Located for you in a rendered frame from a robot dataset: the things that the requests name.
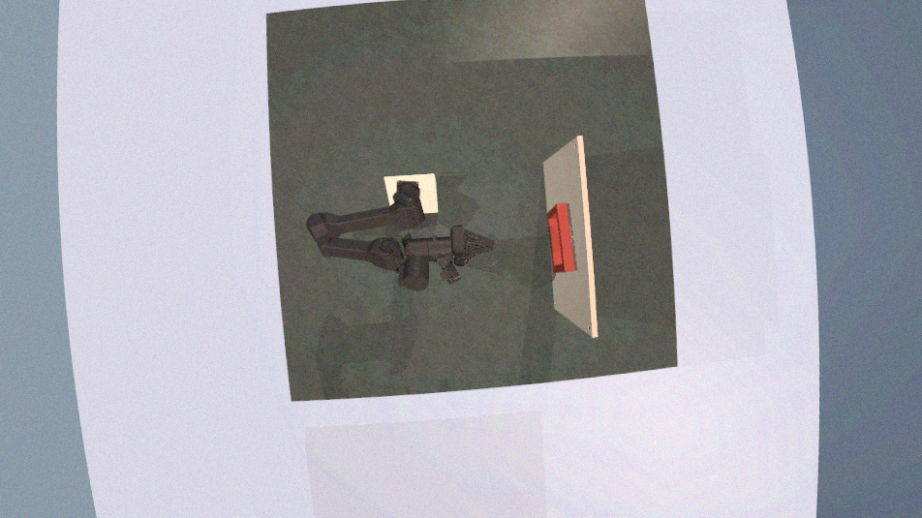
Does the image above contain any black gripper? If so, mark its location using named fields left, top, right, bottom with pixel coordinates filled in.
left=428, top=225, right=495, bottom=266

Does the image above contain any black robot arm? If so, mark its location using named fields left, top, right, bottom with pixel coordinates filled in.
left=305, top=180, right=461, bottom=291

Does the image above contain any beige wall panel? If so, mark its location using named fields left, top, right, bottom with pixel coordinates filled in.
left=543, top=136, right=598, bottom=337

